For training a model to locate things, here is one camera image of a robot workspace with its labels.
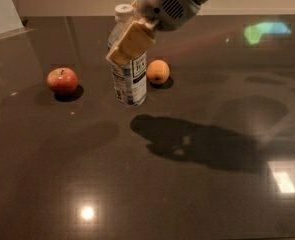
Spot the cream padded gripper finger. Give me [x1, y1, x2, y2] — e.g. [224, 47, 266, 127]
[106, 18, 155, 65]

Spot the orange fruit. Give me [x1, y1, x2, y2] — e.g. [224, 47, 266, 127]
[146, 60, 170, 85]

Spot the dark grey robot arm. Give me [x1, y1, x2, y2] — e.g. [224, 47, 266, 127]
[106, 0, 208, 66]

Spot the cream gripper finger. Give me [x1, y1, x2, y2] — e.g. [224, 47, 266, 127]
[131, 0, 142, 20]

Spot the clear plastic water bottle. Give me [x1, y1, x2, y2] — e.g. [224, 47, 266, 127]
[108, 4, 147, 106]

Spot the red apple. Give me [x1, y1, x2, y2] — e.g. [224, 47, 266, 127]
[47, 68, 78, 96]

